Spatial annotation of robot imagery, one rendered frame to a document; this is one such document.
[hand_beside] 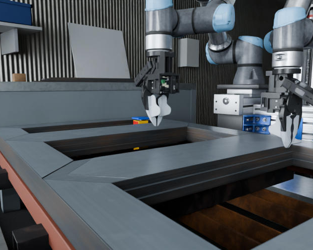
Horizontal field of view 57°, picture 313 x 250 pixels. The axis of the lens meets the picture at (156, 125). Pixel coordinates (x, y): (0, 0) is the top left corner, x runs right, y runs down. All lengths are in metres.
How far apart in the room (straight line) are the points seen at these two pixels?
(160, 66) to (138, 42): 3.84
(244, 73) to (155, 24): 0.73
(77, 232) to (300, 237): 0.27
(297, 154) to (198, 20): 0.46
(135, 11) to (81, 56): 1.35
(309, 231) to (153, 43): 0.60
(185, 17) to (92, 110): 0.74
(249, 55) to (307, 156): 0.72
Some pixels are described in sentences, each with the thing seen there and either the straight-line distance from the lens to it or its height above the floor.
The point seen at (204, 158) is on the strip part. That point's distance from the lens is 0.66.
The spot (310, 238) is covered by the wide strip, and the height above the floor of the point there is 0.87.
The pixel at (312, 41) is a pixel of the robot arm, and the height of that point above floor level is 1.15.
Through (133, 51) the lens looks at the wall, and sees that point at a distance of 4.56.
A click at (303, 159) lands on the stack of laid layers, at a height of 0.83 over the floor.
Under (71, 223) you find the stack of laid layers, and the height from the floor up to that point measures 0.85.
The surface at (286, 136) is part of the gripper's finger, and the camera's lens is 0.84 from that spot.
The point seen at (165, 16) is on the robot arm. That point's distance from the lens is 0.83.
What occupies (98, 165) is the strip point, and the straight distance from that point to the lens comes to 0.62.
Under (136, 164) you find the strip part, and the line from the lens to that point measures 0.61.
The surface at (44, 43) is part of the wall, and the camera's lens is 3.85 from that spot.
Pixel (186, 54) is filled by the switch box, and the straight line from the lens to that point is 5.10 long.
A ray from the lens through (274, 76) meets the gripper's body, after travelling 0.86.
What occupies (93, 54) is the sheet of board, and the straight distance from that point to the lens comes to 3.85.
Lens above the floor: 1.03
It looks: 8 degrees down
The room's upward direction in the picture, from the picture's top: straight up
